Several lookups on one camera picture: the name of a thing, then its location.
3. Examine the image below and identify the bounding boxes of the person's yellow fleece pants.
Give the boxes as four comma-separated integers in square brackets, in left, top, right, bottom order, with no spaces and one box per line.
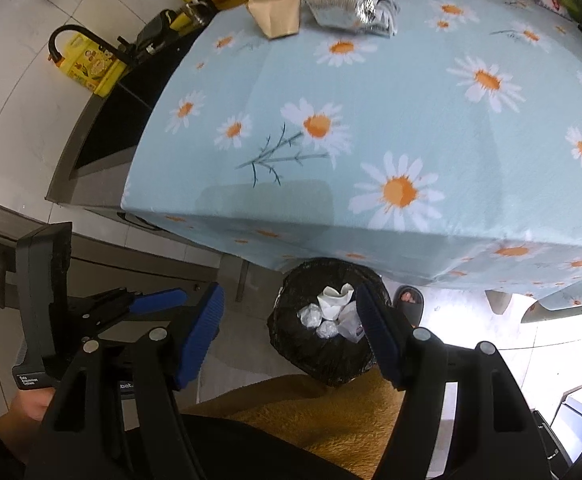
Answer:
[181,370,406,480]

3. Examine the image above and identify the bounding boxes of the black sink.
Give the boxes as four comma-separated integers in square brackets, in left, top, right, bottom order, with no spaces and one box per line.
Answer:
[68,27,212,181]

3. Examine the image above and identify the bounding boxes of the trash bin with black bag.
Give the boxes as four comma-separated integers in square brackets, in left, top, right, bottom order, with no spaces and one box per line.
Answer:
[267,257,394,387]

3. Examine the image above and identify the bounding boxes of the grey kitchen cabinet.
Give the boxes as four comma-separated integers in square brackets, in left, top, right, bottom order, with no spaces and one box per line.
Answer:
[0,192,252,411]

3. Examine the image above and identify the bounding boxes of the foil-lined paper bag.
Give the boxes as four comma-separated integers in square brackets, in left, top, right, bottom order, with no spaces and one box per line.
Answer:
[305,0,402,38]

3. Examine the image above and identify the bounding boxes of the yellow dish soap bottle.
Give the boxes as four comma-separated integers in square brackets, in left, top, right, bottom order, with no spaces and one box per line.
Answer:
[48,35,126,98]

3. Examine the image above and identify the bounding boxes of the person's left hand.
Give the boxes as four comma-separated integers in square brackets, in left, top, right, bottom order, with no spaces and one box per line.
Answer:
[0,389,56,463]

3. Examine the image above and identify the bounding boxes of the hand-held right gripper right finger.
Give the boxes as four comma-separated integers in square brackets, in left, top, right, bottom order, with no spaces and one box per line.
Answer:
[355,284,554,480]

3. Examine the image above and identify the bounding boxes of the yellow sponge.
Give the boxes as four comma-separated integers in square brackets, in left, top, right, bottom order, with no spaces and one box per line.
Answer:
[168,7,192,36]

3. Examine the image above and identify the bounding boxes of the pink and white wrapper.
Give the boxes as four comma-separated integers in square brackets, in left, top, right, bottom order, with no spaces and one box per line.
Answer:
[337,302,366,343]

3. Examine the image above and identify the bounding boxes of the brown paper bag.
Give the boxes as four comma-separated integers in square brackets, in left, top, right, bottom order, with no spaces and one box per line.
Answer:
[244,0,302,40]

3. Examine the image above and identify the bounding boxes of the crushed white paper cup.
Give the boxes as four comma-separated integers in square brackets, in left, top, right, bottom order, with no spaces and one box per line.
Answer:
[318,283,356,321]

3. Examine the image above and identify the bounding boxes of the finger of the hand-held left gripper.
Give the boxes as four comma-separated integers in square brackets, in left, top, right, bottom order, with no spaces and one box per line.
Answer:
[68,287,188,325]

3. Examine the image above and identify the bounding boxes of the blue daisy print tablecloth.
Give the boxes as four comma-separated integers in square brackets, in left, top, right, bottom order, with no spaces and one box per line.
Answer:
[121,0,582,326]

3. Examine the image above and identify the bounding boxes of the black slipper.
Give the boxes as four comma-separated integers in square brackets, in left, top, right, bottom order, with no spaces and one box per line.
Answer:
[392,285,425,329]

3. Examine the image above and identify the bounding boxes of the black faucet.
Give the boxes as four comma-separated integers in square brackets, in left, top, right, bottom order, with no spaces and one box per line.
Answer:
[48,24,136,68]

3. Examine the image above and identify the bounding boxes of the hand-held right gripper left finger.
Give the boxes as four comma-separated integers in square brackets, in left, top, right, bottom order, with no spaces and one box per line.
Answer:
[23,281,226,480]

